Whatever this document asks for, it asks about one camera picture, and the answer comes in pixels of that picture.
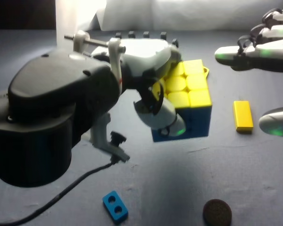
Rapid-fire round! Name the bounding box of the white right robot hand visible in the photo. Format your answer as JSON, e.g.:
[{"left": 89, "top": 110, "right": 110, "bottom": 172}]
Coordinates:
[{"left": 214, "top": 8, "right": 283, "bottom": 137}]

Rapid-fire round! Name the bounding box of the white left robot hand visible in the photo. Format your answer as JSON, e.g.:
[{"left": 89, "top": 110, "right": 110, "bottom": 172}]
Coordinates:
[{"left": 115, "top": 31, "right": 186, "bottom": 137}]

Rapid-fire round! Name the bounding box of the yellow and blue puzzle cube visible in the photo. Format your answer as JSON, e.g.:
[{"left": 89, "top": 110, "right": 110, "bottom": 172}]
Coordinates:
[{"left": 151, "top": 58, "right": 213, "bottom": 143}]

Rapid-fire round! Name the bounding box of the white backdrop sheet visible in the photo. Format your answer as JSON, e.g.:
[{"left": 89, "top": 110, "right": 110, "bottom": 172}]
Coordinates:
[{"left": 55, "top": 0, "right": 283, "bottom": 51}]

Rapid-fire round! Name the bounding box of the yellow rectangular block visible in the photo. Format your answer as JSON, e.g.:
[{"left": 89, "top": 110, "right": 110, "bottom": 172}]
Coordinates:
[{"left": 233, "top": 100, "right": 254, "bottom": 134}]

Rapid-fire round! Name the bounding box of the grey table cloth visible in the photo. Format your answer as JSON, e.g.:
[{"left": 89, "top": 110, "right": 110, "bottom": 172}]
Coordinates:
[{"left": 0, "top": 29, "right": 283, "bottom": 226}]

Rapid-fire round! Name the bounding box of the blue two-hole block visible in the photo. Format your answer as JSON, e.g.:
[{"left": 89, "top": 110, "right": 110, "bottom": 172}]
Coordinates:
[{"left": 102, "top": 190, "right": 129, "bottom": 223}]

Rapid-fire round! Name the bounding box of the brown round cookie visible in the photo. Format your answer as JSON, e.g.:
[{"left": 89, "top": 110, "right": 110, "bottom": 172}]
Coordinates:
[{"left": 202, "top": 199, "right": 233, "bottom": 226}]

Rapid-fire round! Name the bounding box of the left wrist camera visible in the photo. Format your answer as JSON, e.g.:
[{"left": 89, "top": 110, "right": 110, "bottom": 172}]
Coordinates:
[{"left": 109, "top": 131, "right": 130, "bottom": 163}]

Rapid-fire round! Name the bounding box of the black left camera cable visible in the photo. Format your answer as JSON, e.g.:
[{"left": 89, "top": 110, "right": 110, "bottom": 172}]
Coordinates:
[{"left": 0, "top": 161, "right": 116, "bottom": 226}]

